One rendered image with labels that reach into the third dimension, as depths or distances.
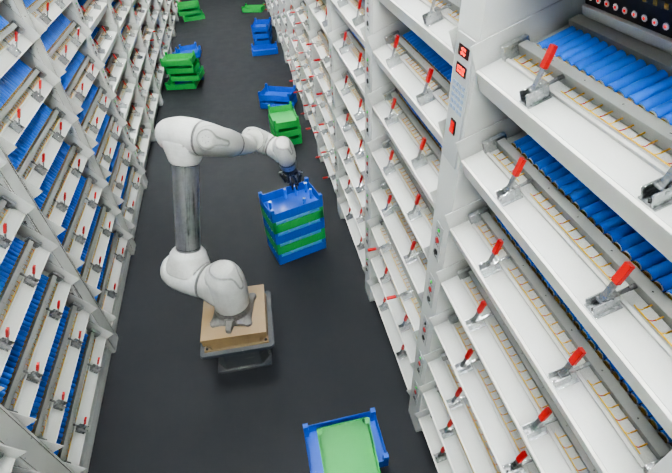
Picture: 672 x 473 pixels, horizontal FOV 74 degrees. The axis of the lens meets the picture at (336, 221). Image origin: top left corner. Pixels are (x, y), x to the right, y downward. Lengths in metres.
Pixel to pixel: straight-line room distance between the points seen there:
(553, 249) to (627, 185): 0.21
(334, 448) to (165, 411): 0.78
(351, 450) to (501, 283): 1.08
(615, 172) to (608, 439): 0.43
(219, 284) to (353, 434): 0.78
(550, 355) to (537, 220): 0.25
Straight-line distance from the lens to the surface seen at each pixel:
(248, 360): 2.17
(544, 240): 0.83
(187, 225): 1.89
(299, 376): 2.15
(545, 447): 1.06
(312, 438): 2.02
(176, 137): 1.76
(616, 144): 0.70
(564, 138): 0.72
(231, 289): 1.86
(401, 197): 1.52
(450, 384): 1.53
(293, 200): 2.51
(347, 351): 2.20
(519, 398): 1.09
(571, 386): 0.90
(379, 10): 1.56
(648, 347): 0.73
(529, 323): 0.95
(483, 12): 0.89
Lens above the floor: 1.85
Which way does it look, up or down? 40 degrees down
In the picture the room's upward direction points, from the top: 3 degrees counter-clockwise
